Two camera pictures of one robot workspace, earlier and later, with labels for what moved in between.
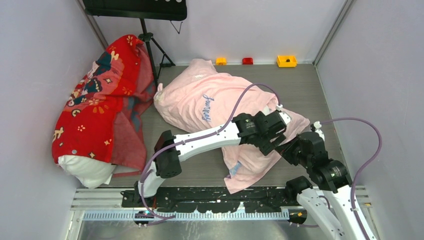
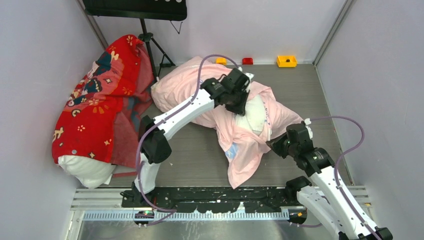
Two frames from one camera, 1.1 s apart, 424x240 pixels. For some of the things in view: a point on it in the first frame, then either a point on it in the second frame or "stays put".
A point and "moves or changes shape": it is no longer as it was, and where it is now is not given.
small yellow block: x=221 y=61 stays put
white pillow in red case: x=90 y=172 stays put
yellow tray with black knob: x=286 y=61 stays put
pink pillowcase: x=200 y=98 moves or changes shape
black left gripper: x=265 y=145 → x=239 y=108
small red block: x=247 y=61 stays put
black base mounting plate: x=212 y=200 stays put
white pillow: x=267 y=111 → x=254 y=114
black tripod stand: x=146 y=37 stays put
